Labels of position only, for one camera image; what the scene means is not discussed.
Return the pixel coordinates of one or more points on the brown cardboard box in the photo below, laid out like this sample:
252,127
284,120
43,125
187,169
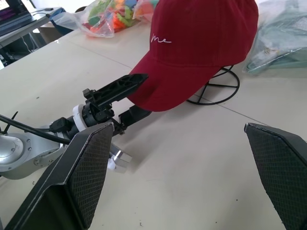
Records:
49,34

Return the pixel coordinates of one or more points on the clear bag of colourful toys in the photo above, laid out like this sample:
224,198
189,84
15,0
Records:
105,21

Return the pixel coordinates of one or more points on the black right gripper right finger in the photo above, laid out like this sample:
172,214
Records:
283,167

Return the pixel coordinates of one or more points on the dark red baseball cap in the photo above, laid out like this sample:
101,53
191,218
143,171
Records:
199,48

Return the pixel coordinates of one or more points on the blue bin with clear liner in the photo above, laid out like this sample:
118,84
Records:
62,26

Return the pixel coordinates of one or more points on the grey side desk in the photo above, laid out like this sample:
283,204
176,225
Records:
38,20

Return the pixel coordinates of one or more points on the dark laptop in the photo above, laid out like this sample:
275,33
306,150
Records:
14,16

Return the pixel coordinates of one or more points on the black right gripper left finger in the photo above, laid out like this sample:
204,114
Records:
79,172

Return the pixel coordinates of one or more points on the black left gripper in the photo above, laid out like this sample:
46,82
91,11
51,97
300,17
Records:
96,115

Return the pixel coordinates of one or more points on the clear bag with teal fabric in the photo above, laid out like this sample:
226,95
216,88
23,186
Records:
280,36

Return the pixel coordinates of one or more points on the clear bag of orange pieces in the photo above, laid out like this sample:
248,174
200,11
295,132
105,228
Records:
144,9

